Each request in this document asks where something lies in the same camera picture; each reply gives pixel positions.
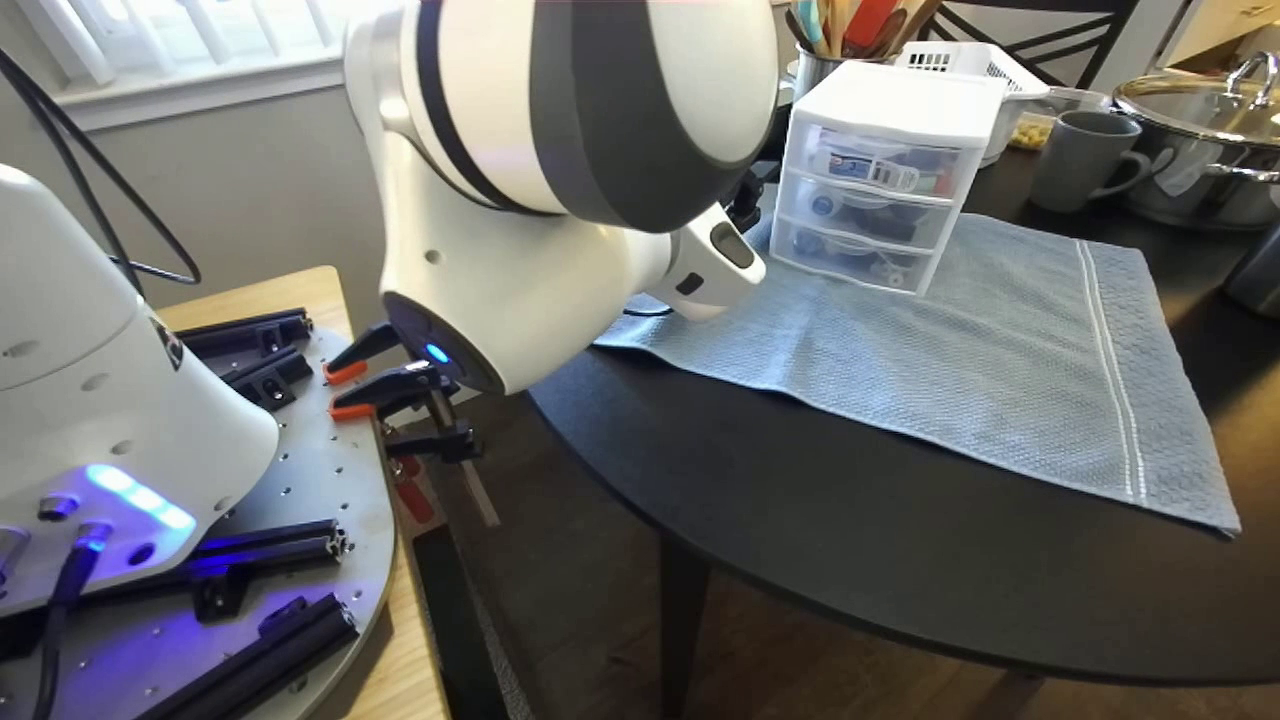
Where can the black wooden chair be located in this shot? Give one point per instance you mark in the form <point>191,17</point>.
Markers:
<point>1110,25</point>

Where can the metal utensil holder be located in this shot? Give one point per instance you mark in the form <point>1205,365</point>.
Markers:
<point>817,68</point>

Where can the clear drawer with label pack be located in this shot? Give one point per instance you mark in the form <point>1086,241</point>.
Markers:
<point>827,149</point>

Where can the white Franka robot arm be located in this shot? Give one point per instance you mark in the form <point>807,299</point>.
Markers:
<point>533,293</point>

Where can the black extrusion bracket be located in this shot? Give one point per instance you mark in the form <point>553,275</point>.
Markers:
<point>252,340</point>

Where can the stainless steel pot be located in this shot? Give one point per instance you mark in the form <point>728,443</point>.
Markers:
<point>1184,183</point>

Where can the wooden spatula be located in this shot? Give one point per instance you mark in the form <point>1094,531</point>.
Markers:
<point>918,21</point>

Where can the dark grey mug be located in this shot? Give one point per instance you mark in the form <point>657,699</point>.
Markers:
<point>1074,167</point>

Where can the white labelled bottle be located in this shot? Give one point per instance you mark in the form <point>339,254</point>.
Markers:
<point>882,167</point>

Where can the white window blinds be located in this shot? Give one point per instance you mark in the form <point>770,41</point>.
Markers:
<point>202,25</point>

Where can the teal spatula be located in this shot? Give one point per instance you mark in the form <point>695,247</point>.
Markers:
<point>803,29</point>

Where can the blue grey towel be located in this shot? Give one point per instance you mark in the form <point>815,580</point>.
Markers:
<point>934,373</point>

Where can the glass pot lid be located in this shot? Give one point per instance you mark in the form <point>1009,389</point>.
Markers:
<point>1203,107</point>

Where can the white window sill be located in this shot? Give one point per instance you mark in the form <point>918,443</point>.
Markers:
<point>242,81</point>

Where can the wooden spoon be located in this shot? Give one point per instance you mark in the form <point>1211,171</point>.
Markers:
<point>833,25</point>

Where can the black orange bar clamp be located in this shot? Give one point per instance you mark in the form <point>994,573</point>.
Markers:
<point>413,394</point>
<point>357,355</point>

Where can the black aluminium extrusion bar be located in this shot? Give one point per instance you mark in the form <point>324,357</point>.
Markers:
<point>267,663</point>
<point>267,545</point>

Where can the grey robot mounting plate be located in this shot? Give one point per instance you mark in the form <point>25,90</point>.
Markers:
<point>320,494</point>

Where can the red spatula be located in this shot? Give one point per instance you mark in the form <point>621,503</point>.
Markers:
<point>869,25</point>

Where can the clear drawer with dark items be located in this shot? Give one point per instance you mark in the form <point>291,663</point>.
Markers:
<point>847,261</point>

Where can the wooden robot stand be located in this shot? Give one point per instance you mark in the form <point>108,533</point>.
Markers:
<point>267,293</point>

